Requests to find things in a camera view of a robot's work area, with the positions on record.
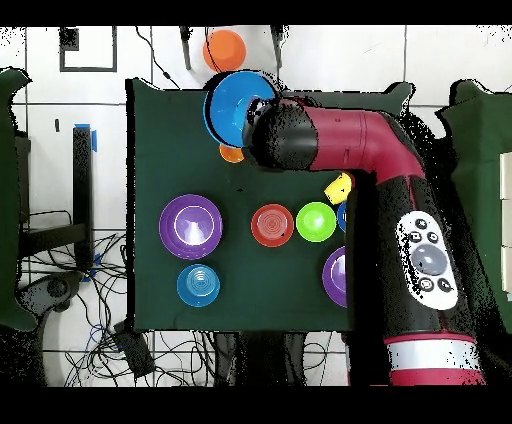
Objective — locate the large light blue bowl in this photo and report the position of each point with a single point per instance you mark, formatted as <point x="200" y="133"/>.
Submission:
<point x="228" y="108"/>

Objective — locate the orange plastic cup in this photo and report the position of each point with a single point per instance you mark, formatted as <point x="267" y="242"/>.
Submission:
<point x="231" y="155"/>

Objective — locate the yellow plastic cup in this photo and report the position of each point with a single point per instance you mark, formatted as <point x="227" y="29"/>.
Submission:
<point x="338" y="190"/>

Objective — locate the purple plastic bowl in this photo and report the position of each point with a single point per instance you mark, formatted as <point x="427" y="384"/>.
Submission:
<point x="190" y="226"/>
<point x="334" y="276"/>

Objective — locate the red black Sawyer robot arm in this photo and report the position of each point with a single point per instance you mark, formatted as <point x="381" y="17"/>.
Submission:
<point x="360" y="140"/>

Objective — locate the orange round object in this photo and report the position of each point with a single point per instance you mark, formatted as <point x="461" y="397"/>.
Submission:
<point x="224" y="51"/>

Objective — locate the black tripod leg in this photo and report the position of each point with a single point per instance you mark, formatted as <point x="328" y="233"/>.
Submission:
<point x="277" y="44"/>
<point x="185" y="48"/>

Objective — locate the dark green tablecloth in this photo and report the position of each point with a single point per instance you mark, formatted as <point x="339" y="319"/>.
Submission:
<point x="180" y="140"/>

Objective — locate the orange-red plastic bowl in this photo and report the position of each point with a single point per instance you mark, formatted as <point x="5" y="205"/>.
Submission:
<point x="272" y="225"/>

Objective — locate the green plastic bowl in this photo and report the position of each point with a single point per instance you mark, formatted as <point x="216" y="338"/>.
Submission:
<point x="316" y="221"/>

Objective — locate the dark blue plastic bowl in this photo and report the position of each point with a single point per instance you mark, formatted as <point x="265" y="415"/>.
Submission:
<point x="341" y="216"/>

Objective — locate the blue tape strip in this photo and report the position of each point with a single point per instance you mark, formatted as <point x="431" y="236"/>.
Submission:
<point x="94" y="140"/>

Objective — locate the small light blue bowl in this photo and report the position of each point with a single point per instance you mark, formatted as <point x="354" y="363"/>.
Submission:
<point x="198" y="285"/>

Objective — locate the black metal stand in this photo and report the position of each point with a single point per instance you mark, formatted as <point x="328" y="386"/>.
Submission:
<point x="82" y="180"/>

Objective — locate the green cloth covered table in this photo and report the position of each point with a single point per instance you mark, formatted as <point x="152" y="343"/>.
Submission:
<point x="8" y="200"/>
<point x="480" y="160"/>

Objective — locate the black grey chair base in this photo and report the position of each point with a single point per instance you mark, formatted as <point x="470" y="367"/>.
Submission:
<point x="54" y="288"/>

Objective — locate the black power adapter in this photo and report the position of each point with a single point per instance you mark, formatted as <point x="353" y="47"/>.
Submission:
<point x="134" y="352"/>

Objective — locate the white box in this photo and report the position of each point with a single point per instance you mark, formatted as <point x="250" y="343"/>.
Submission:
<point x="507" y="270"/>

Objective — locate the black square floor frame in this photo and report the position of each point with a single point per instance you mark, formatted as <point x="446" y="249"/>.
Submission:
<point x="68" y="39"/>

